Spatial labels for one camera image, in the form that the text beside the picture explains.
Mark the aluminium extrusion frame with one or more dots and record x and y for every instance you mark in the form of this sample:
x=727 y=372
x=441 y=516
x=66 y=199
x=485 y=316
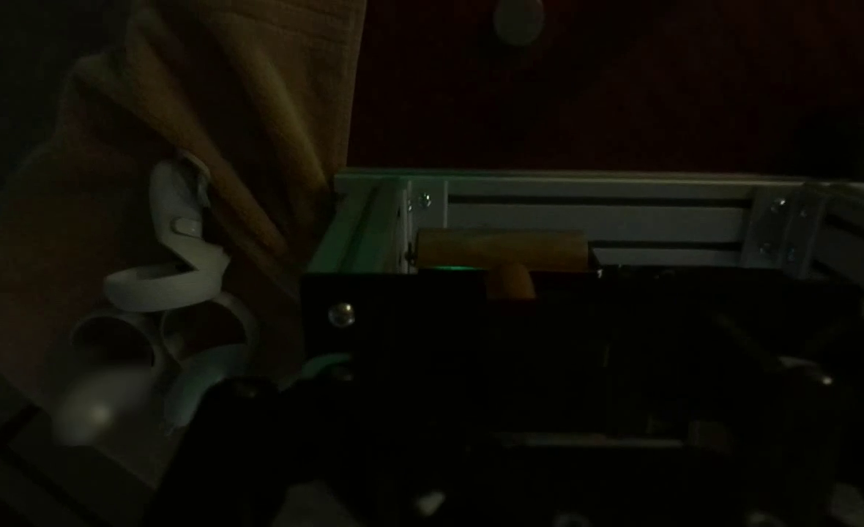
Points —
x=645 y=209

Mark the yellow fabric drape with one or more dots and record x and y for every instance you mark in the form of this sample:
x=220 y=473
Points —
x=244 y=105

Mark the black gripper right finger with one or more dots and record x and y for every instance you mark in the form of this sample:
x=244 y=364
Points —
x=791 y=448

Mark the white VR controller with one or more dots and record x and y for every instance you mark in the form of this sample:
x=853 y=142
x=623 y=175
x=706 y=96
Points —
x=183 y=234
x=200 y=382
x=110 y=389

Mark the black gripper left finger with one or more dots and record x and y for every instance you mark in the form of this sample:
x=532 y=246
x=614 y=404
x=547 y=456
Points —
x=273 y=456

